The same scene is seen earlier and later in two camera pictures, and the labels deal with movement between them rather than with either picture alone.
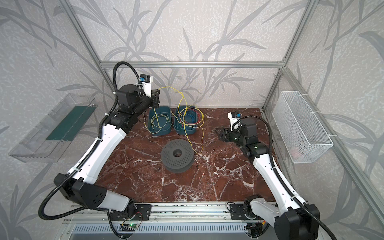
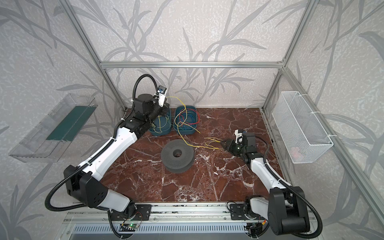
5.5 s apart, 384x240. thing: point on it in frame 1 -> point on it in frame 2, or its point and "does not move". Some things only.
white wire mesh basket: [305, 139] does not move
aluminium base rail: [193, 213] does not move
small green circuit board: [128, 227] does not move
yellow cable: [184, 124] -> [183, 122]
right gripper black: [226, 135] -> [234, 145]
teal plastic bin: [185, 119] does not move
